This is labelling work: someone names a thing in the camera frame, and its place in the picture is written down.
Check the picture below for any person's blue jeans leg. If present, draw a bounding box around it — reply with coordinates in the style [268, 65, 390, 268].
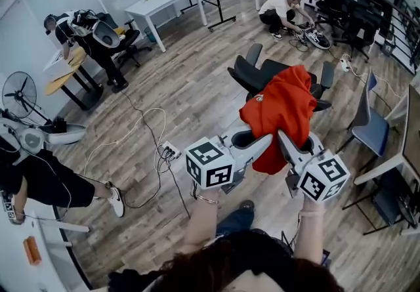
[215, 207, 256, 238]

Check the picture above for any white cable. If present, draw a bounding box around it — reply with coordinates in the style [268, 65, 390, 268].
[83, 108, 168, 186]

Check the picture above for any black swivel chair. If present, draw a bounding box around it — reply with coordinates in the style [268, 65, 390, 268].
[98, 11, 154, 68]

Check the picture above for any person's black top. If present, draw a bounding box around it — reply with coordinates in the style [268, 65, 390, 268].
[108, 228, 296, 292]

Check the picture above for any black cable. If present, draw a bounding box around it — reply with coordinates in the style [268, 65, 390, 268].
[119, 89, 192, 219]

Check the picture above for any blue chair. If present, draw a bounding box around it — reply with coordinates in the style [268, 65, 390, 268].
[337, 67, 391, 160]

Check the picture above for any white gear on floor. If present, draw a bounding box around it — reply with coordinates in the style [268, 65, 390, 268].
[303, 28, 332, 51]

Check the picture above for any small waste bin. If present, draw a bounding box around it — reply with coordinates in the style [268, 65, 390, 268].
[143, 26, 158, 43]

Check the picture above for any orange block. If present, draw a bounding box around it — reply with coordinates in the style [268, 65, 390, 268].
[22, 236, 43, 266]

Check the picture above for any yellow round table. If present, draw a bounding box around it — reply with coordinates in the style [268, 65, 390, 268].
[44, 46, 104, 111]

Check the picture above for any black frame chair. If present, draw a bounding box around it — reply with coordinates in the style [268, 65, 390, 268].
[343, 165, 420, 236]

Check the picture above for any orange red garment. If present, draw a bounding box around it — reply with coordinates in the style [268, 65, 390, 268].
[239, 66, 318, 175]

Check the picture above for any person's right forearm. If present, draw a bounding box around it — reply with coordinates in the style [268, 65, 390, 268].
[291, 197, 326, 265]

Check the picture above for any white frame desk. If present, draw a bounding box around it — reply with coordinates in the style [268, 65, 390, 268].
[353, 84, 420, 186]

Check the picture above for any gold bracelet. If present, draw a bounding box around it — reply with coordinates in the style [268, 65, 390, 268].
[196, 194, 219, 205]

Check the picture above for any white box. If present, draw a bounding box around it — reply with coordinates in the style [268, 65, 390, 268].
[42, 49, 73, 72]

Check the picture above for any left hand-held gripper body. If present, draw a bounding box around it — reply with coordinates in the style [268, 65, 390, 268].
[185, 135, 253, 195]

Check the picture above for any black standing fan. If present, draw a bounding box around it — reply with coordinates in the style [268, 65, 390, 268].
[1, 71, 50, 124]

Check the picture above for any white curved counter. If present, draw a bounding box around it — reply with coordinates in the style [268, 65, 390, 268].
[0, 198, 91, 292]

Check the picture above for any person's left forearm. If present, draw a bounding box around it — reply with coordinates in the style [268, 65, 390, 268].
[178, 185, 221, 252]

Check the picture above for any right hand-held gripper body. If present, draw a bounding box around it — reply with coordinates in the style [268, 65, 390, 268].
[285, 149, 351, 203]

